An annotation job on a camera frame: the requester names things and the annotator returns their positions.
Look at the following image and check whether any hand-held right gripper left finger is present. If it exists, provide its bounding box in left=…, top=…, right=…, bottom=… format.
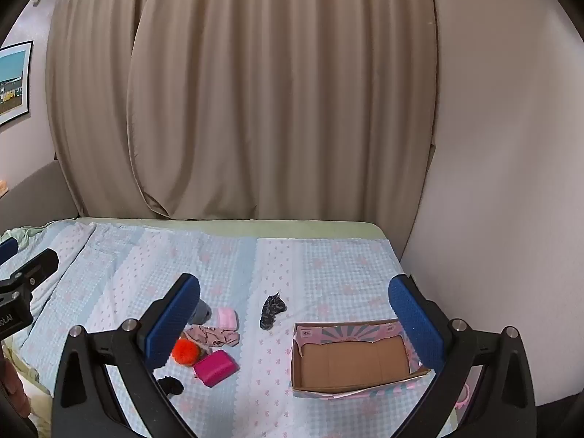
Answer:
left=50, top=273, right=201, bottom=438

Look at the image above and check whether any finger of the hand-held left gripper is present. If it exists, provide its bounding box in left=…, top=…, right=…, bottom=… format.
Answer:
left=9, top=249, right=60, bottom=293
left=0, top=238, right=19, bottom=266

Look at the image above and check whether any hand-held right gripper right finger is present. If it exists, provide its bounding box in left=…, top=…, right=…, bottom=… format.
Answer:
left=388, top=274, right=537, bottom=438

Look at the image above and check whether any orange pompom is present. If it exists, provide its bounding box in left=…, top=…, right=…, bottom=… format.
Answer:
left=172, top=338, right=201, bottom=366

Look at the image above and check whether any pinkish beige cloth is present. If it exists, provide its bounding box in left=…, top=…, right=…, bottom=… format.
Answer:
left=182, top=324, right=241, bottom=355

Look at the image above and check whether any light pink sponge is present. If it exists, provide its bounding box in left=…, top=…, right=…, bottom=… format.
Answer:
left=216, top=307, right=241, bottom=330

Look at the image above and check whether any magenta pouch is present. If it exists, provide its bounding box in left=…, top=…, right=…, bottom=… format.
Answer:
left=193, top=349, right=239, bottom=388

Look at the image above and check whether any black sock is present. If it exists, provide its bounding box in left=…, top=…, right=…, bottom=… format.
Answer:
left=157, top=375, right=185, bottom=397

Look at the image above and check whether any cardboard box with pink print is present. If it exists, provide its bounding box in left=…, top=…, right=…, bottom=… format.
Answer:
left=290, top=318, right=434, bottom=400

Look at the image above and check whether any black patterned scrunchie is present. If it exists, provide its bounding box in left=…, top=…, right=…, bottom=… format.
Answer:
left=259, top=292, right=287, bottom=330

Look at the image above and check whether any person's left hand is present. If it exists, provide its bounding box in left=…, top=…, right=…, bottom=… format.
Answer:
left=0, top=355, right=34, bottom=419

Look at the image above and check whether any grey padded headboard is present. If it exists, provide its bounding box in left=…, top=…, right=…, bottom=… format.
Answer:
left=0, top=160, right=79, bottom=234

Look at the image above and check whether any pale green floral quilt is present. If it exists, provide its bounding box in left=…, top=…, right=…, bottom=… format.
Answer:
left=0, top=226, right=58, bottom=438

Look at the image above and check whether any pale green bed sheet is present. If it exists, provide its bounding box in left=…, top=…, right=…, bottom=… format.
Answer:
left=75, top=217, right=389, bottom=241

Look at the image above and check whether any blue checked printed blanket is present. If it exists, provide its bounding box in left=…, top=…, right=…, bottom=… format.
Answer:
left=0, top=219, right=459, bottom=438

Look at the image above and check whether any beige curtain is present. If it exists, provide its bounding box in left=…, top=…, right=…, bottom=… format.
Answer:
left=45, top=0, right=439, bottom=222

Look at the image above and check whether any framed wall picture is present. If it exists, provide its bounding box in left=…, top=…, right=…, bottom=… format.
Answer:
left=0, top=40, right=35, bottom=127

